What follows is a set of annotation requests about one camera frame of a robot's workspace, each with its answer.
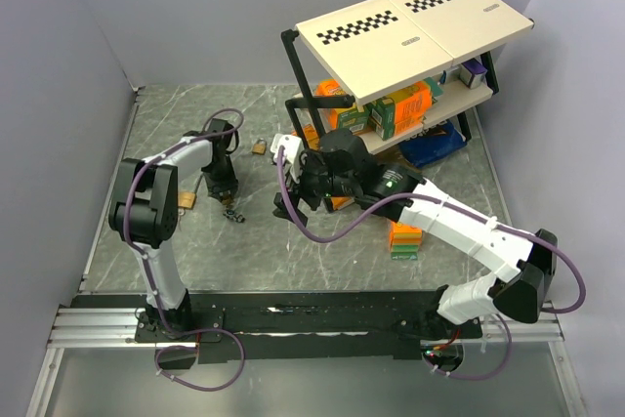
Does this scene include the orange chip bag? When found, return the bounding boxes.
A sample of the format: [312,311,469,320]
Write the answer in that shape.
[315,79,358,132]

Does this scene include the blue snack bag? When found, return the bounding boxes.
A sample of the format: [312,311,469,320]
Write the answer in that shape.
[398,120,467,168]

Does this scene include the brown snack bag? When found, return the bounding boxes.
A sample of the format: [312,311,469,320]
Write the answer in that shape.
[374,146,422,175]

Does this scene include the medium brass padlock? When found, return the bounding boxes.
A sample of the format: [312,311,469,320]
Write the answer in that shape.
[251,138,268,155]

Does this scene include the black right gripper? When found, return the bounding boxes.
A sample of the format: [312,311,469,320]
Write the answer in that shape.
[272,150,358,228]

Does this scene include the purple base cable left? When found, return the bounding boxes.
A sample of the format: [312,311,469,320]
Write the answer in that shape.
[154,328,246,393]

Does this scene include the Sponge Daddy sponge pack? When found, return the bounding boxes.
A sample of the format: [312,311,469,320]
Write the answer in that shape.
[389,222,423,261]

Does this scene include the orange box on shelf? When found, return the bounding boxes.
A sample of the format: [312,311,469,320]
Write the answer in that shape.
[387,80,433,123]

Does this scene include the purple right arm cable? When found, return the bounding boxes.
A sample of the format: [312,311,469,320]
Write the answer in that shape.
[275,145,586,314]

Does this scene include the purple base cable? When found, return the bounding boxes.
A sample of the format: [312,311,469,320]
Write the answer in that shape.
[154,328,246,393]
[422,312,513,382]

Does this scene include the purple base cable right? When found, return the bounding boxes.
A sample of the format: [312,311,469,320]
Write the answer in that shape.
[422,312,513,382]

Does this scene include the green box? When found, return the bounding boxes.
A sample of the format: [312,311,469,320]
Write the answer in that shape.
[368,97,423,141]
[335,107,370,135]

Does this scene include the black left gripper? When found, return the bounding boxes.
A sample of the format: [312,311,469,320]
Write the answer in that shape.
[203,155,239,200]

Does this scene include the green box right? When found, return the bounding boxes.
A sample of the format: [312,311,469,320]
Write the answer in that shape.
[368,97,423,141]

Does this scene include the cream folding shelf rack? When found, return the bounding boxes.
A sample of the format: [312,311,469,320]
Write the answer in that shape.
[281,0,535,154]

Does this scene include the green box left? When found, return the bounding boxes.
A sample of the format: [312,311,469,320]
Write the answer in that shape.
[335,107,370,135]

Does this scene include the purple white small box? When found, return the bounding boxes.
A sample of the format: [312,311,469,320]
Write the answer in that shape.
[459,59,488,89]

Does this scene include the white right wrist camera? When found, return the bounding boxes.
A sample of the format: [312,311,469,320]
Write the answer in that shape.
[271,134,304,182]

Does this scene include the large brass padlock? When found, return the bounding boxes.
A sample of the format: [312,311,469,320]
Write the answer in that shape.
[178,177,202,210]

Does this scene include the aluminium rail frame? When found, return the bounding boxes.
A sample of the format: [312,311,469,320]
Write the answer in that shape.
[27,308,588,416]

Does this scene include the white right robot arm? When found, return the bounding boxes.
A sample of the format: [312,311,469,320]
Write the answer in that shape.
[271,130,556,338]

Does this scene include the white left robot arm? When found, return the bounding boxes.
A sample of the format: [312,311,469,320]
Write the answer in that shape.
[108,117,239,341]

